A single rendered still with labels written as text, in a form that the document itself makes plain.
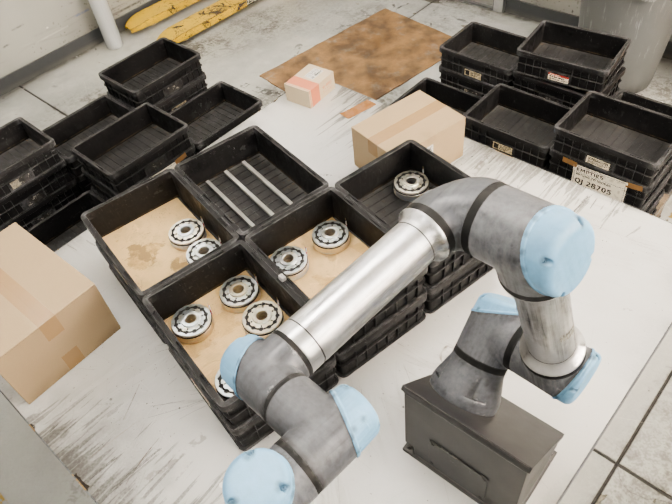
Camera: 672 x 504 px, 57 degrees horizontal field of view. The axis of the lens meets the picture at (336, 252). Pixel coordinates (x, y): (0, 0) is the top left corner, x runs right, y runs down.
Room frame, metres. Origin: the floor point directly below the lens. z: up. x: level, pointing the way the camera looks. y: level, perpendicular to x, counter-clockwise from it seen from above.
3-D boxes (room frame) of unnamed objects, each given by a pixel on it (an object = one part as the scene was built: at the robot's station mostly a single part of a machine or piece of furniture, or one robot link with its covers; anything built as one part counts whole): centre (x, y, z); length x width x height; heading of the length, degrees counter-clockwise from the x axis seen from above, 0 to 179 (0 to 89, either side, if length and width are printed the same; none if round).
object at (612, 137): (1.80, -1.12, 0.37); 0.40 x 0.30 x 0.45; 43
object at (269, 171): (1.41, 0.22, 0.87); 0.40 x 0.30 x 0.11; 32
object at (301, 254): (1.12, 0.13, 0.86); 0.10 x 0.10 x 0.01
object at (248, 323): (0.94, 0.20, 0.86); 0.10 x 0.10 x 0.01
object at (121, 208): (1.25, 0.47, 0.87); 0.40 x 0.30 x 0.11; 32
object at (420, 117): (1.65, -0.29, 0.78); 0.30 x 0.22 x 0.16; 121
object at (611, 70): (2.37, -1.15, 0.37); 0.42 x 0.34 x 0.46; 43
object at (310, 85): (2.13, 0.01, 0.74); 0.16 x 0.12 x 0.07; 138
